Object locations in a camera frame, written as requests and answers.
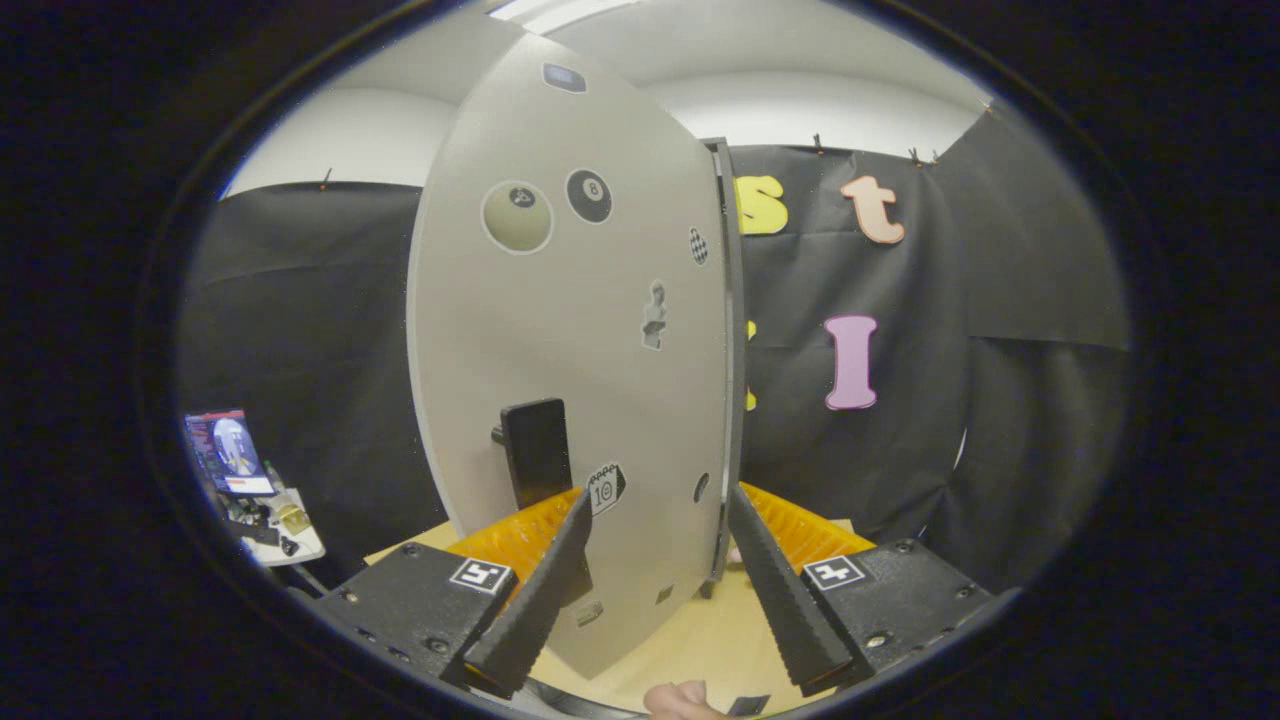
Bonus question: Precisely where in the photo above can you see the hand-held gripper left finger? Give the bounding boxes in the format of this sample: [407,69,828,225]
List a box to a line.
[315,487,594,701]

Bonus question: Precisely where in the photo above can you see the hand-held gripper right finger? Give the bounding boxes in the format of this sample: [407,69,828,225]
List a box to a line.
[726,483,1021,698]

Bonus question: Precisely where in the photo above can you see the black door handle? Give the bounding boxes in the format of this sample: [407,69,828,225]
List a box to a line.
[490,398,576,511]

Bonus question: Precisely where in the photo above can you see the grey shoe cabinet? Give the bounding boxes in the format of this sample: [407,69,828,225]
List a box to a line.
[700,137,750,601]

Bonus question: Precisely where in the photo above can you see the light grey shoe cabinet door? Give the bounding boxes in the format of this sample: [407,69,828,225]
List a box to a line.
[405,33,736,681]

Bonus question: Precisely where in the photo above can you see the black backdrop cloth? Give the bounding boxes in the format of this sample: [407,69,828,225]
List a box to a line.
[180,100,1131,593]

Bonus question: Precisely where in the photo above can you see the ceiling light panel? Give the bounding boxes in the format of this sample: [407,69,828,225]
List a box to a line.
[488,0,641,33]

